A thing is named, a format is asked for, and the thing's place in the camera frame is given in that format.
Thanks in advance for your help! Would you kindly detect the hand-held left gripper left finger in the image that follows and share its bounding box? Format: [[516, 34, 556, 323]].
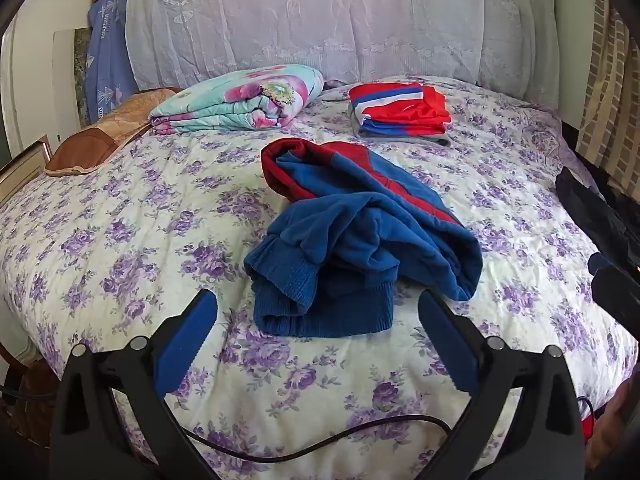
[[50, 289, 221, 480]]

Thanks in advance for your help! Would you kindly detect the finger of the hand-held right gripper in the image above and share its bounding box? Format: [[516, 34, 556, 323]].
[[588, 252, 621, 306]]

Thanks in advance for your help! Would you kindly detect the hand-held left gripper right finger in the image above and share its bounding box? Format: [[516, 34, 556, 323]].
[[417, 289, 586, 480]]

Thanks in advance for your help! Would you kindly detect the blue and red sweater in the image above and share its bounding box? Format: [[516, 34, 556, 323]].
[[243, 139, 483, 338]]

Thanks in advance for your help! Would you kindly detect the dark cloth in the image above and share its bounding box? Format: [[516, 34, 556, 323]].
[[555, 166, 640, 271]]

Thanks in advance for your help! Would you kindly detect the purple floral bedspread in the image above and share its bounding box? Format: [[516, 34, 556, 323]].
[[0, 77, 638, 476]]

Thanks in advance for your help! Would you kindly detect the brick patterned curtain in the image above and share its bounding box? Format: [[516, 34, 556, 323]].
[[575, 0, 640, 196]]

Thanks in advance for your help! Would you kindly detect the folded grey garment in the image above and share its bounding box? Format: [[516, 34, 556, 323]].
[[350, 110, 451, 149]]

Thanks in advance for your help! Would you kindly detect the brown pillow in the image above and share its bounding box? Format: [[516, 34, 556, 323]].
[[45, 87, 183, 177]]

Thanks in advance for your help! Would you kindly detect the folded red white blue garment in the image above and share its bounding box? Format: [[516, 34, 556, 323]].
[[348, 81, 452, 138]]

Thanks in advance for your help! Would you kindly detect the folded teal floral blanket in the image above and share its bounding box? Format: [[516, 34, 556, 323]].
[[149, 65, 325, 135]]

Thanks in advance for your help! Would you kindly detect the green patterned board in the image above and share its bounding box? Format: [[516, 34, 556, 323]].
[[74, 27, 94, 126]]

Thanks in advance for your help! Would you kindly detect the blue patterned hanging cloth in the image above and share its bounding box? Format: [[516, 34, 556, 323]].
[[85, 0, 138, 123]]

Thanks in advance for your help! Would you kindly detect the black cable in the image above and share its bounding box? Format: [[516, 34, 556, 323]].
[[185, 414, 453, 462]]

